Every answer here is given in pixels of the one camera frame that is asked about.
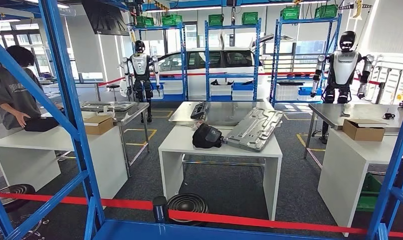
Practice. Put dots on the black plastic tray part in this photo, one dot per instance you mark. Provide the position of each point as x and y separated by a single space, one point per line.
198 111

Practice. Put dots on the black car trim part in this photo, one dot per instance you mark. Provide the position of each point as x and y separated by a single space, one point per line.
217 83

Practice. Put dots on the blue metal shelf rack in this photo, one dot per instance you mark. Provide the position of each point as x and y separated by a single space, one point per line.
304 19
184 66
70 99
206 66

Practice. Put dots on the white panel desk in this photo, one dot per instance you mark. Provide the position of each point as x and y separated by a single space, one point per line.
178 145
98 159
345 177

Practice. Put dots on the white plastic bin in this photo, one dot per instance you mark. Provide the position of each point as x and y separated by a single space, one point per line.
285 93
172 88
220 90

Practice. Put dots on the white car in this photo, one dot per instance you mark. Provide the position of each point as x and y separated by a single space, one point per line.
196 84

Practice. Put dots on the red barrier belt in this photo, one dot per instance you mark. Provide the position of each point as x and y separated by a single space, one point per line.
221 218
195 75

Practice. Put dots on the white bin blue lid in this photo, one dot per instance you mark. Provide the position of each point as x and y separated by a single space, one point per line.
242 95

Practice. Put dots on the grey stamped metal panel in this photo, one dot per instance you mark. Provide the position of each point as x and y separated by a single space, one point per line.
122 105
252 130

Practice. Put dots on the silver black humanoid robot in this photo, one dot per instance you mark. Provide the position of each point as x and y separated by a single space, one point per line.
140 64
342 69

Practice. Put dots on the black ribbed round stool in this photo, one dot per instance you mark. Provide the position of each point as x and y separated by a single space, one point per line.
187 203
15 191

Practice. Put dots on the small black round stool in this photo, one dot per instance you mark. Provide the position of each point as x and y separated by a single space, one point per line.
112 86

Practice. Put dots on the green plastic crate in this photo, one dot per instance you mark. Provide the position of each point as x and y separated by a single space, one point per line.
145 21
250 18
326 11
216 20
290 13
171 20
368 197

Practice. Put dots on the brown cardboard box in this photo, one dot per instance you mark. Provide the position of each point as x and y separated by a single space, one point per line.
99 127
364 133

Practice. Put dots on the black hanging monitor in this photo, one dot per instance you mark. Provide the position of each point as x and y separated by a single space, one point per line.
104 18

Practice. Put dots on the small grey metal tool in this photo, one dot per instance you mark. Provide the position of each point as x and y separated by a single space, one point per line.
345 115

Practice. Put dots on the black zipped case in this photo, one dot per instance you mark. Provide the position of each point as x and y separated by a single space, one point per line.
42 124

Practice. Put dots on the small black device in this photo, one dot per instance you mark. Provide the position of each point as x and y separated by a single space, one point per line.
389 116

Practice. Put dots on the white metal railing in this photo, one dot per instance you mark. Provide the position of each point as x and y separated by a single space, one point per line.
387 84

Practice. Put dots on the yellow hanging tool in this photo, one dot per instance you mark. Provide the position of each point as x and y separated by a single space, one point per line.
358 9

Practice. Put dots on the person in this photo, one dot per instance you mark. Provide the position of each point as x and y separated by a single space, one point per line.
9 96

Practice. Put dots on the black belt stanchion post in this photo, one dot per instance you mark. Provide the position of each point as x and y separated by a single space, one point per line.
160 210

